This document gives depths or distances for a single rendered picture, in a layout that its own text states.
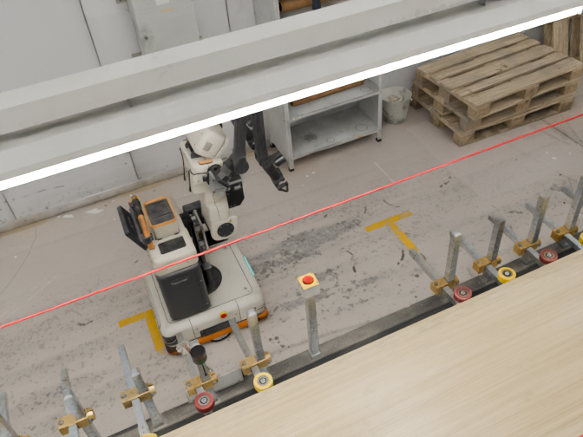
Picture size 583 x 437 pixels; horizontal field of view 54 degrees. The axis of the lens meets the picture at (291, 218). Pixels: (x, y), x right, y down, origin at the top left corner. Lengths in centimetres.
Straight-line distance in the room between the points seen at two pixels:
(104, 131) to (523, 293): 210
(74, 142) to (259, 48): 43
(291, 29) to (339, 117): 404
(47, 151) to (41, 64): 321
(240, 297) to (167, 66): 251
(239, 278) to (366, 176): 164
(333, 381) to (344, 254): 183
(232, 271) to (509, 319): 179
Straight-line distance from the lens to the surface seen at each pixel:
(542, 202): 296
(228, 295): 360
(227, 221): 333
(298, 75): 132
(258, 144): 293
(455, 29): 151
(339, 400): 241
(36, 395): 393
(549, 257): 302
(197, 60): 123
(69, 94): 121
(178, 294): 337
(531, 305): 280
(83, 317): 417
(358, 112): 537
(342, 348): 278
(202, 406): 245
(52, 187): 493
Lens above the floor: 299
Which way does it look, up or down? 42 degrees down
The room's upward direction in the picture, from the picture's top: 6 degrees counter-clockwise
